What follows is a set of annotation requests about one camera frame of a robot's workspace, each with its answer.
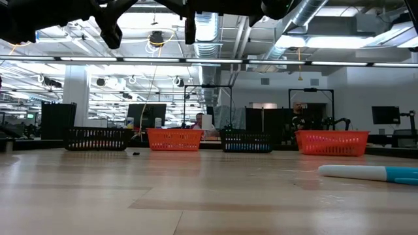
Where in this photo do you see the blue-capped white thin marker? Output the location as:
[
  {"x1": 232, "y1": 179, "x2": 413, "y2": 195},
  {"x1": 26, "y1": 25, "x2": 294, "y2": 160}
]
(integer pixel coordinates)
[{"x1": 318, "y1": 164, "x2": 418, "y2": 187}]

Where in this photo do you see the black background frame rig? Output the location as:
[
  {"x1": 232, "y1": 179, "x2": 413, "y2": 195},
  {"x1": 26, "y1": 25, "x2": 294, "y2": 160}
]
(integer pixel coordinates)
[
  {"x1": 183, "y1": 84, "x2": 233, "y2": 131},
  {"x1": 288, "y1": 87, "x2": 336, "y2": 131}
]

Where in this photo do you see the white building column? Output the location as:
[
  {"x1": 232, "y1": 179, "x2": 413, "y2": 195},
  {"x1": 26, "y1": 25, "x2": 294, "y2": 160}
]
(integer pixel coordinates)
[{"x1": 62, "y1": 67, "x2": 91, "y2": 128}]

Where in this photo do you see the black partition panel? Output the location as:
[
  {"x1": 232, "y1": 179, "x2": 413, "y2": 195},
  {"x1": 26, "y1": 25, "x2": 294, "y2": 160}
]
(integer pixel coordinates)
[
  {"x1": 245, "y1": 107, "x2": 295, "y2": 133},
  {"x1": 41, "y1": 102, "x2": 78, "y2": 141}
]

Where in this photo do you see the LED light bar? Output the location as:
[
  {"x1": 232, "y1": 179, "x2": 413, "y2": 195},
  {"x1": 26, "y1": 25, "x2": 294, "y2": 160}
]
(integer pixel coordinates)
[{"x1": 0, "y1": 55, "x2": 418, "y2": 69}]

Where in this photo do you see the silver ventilation duct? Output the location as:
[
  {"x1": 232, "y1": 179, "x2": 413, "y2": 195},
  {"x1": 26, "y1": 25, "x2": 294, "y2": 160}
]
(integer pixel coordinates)
[
  {"x1": 185, "y1": 11, "x2": 223, "y2": 108},
  {"x1": 264, "y1": 0, "x2": 329, "y2": 61}
]

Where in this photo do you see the yellow hanging cord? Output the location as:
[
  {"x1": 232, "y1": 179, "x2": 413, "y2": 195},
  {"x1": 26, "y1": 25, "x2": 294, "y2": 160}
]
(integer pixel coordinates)
[{"x1": 296, "y1": 48, "x2": 303, "y2": 82}]

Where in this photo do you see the black slotted plastic basket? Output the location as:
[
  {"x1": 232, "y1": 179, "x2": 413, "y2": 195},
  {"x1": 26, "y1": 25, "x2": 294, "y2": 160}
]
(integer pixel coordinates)
[
  {"x1": 220, "y1": 129, "x2": 274, "y2": 153},
  {"x1": 63, "y1": 127, "x2": 133, "y2": 151}
]

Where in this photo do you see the black ceiling-mounted camera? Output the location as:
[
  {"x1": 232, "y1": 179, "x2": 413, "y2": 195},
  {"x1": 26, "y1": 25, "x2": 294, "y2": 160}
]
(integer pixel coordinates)
[{"x1": 148, "y1": 31, "x2": 167, "y2": 48}]

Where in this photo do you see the person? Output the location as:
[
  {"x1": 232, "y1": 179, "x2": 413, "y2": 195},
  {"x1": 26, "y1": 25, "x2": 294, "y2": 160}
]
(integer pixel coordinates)
[
  {"x1": 289, "y1": 101, "x2": 310, "y2": 132},
  {"x1": 191, "y1": 112, "x2": 217, "y2": 138}
]

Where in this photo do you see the orange slotted plastic basket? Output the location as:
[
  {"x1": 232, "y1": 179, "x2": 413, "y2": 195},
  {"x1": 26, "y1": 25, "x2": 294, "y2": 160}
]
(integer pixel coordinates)
[
  {"x1": 295, "y1": 130, "x2": 370, "y2": 157},
  {"x1": 146, "y1": 128, "x2": 204, "y2": 152}
]

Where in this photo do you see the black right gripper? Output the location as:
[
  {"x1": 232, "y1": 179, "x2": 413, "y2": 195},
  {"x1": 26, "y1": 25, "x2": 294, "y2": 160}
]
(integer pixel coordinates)
[{"x1": 155, "y1": 0, "x2": 262, "y2": 46}]

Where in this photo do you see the black desk monitor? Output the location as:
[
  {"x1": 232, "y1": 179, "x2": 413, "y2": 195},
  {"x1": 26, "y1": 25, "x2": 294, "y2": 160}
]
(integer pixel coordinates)
[{"x1": 127, "y1": 103, "x2": 167, "y2": 130}]

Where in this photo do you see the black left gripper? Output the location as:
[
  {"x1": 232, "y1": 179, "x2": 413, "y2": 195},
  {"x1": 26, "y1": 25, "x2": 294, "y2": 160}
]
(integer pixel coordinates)
[{"x1": 0, "y1": 0, "x2": 140, "y2": 50}]

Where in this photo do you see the black monitor on arm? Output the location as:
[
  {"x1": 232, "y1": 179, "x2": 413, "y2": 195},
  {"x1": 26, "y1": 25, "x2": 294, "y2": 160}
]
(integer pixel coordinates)
[{"x1": 372, "y1": 106, "x2": 402, "y2": 125}]

